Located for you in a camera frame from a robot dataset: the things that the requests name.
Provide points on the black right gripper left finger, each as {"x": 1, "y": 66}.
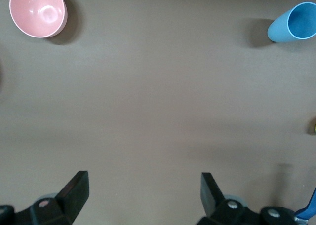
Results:
{"x": 74, "y": 198}

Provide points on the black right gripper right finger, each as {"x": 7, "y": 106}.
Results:
{"x": 214, "y": 202}

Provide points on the pink bowl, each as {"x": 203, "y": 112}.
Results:
{"x": 37, "y": 12}

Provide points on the blue cup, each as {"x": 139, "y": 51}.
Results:
{"x": 279, "y": 30}

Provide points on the yellow toy lemon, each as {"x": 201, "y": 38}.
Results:
{"x": 315, "y": 127}

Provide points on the brown table cover cloth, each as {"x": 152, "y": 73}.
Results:
{"x": 158, "y": 99}

